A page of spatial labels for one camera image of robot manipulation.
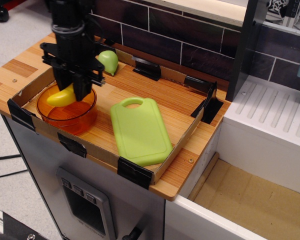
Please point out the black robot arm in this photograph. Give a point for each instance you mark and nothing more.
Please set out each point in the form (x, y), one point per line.
(70, 13)

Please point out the grey toy oven cabinet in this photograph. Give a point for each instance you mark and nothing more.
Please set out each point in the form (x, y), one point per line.
(86, 200)

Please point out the green toy pear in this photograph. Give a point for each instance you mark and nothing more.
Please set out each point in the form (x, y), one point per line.
(109, 60)

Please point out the orange transparent plastic pot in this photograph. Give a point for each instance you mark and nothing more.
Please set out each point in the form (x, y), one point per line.
(75, 118)

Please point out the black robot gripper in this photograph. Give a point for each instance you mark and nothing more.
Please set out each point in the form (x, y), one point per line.
(73, 59)

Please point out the yellow toy banana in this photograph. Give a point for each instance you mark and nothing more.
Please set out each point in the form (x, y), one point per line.
(62, 98)

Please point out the cardboard fence with black tape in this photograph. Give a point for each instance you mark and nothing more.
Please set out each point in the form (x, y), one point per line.
(192, 105)

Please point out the white toy sink unit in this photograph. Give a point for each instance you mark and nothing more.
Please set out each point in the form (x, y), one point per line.
(246, 184)

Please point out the black vertical post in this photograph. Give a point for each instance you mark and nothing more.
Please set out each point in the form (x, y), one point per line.
(255, 15)

